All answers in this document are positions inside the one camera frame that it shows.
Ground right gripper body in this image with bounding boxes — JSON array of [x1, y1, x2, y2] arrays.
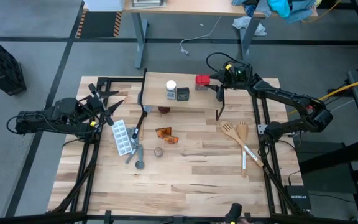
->
[[218, 63, 256, 90]]

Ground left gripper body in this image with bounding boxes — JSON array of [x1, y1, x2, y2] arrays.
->
[[78, 83, 115, 127]]

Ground red-lid smoked paprika tin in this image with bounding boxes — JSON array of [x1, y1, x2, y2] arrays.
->
[[195, 73, 212, 92]]

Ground dark green spice tin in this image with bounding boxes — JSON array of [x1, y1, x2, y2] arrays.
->
[[176, 86, 191, 103]]

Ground white-lid seasoning jar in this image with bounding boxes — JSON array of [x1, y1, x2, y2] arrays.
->
[[165, 80, 178, 101]]

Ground orange taco seasoning packet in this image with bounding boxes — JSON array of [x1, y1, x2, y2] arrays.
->
[[155, 126, 173, 139], [163, 134, 180, 146]]

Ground white ice cube tray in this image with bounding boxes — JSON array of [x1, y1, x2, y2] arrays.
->
[[111, 119, 134, 157]]

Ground wooden slotted spatula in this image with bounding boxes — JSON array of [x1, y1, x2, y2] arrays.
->
[[219, 120, 265, 169]]

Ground wooden spork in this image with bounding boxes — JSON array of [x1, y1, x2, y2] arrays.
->
[[236, 121, 250, 179]]

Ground white cloth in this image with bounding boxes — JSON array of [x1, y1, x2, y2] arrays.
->
[[232, 16, 268, 37]]

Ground grey measuring spoon set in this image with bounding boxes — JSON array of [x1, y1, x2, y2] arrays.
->
[[124, 136, 146, 171]]

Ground black hazard-striped mat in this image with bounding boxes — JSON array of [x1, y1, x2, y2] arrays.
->
[[75, 11, 124, 39]]

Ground wooden desk with grey legs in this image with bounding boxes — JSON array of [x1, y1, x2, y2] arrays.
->
[[82, 0, 319, 76]]

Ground teal cloth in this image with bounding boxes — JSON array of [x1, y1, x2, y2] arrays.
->
[[267, 0, 292, 19]]

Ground white cabinet box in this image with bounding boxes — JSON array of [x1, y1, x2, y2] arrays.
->
[[82, 0, 126, 13]]

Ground blue cloth pile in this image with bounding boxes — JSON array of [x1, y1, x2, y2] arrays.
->
[[231, 0, 318, 26]]

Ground red and black case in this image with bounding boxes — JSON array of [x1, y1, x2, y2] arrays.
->
[[0, 33, 28, 96]]

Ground black equipment stand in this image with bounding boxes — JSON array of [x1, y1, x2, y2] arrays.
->
[[296, 138, 358, 195]]

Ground black device with yellow tag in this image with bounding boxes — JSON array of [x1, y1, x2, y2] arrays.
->
[[224, 202, 244, 224]]

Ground black aluminium table frame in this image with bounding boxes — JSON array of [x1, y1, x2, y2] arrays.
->
[[47, 76, 312, 224]]

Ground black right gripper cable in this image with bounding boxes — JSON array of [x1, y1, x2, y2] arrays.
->
[[205, 52, 250, 74]]

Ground black-handled grey spatula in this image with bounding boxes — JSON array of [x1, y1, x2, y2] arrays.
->
[[131, 104, 152, 140]]

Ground white floor cable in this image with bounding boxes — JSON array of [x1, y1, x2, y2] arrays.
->
[[180, 15, 223, 57]]

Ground wooden shelf with black frame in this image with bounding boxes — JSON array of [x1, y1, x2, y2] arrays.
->
[[137, 68, 226, 122]]

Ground yellow cable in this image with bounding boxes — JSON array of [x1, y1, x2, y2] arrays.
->
[[301, 0, 343, 25], [287, 73, 358, 117]]

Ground black Netgear switch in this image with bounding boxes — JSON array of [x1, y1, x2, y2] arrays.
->
[[283, 185, 313, 211]]

